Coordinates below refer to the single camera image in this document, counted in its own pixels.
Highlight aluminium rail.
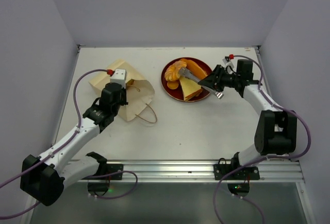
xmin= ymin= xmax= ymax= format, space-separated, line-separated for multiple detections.
xmin=67 ymin=159 xmax=302 ymax=183

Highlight fake hot dog bun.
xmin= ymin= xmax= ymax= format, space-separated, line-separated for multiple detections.
xmin=180 ymin=58 xmax=208 ymax=80

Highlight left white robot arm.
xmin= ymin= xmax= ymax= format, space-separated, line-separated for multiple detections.
xmin=20 ymin=80 xmax=127 ymax=206

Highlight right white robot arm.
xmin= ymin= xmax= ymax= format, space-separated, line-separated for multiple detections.
xmin=197 ymin=56 xmax=297 ymax=179

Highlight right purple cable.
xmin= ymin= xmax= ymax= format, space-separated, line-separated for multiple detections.
xmin=212 ymin=53 xmax=312 ymax=224

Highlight fake sandwich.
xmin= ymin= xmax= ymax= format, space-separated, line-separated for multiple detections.
xmin=179 ymin=77 xmax=203 ymax=101

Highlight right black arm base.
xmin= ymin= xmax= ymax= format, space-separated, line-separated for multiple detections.
xmin=213 ymin=152 xmax=260 ymax=197

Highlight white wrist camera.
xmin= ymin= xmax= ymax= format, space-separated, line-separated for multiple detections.
xmin=110 ymin=68 xmax=127 ymax=89
xmin=223 ymin=56 xmax=234 ymax=68

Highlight red round tray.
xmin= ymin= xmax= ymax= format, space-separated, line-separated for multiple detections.
xmin=161 ymin=57 xmax=211 ymax=102

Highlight small round fake bun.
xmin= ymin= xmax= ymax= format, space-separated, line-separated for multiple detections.
xmin=167 ymin=81 xmax=179 ymax=90

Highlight metal tongs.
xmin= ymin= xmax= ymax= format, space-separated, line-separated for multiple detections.
xmin=179 ymin=67 xmax=224 ymax=99

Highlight round fake bread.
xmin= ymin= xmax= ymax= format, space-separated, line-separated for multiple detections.
xmin=164 ymin=61 xmax=187 ymax=82

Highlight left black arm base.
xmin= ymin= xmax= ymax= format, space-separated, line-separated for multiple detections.
xmin=86 ymin=152 xmax=123 ymax=196

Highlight beige paper bag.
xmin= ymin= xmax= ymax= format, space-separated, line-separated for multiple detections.
xmin=89 ymin=59 xmax=158 ymax=125

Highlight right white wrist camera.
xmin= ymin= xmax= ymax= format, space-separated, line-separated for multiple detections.
xmin=223 ymin=56 xmax=234 ymax=68

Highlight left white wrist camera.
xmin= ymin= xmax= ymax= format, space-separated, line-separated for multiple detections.
xmin=110 ymin=68 xmax=127 ymax=89

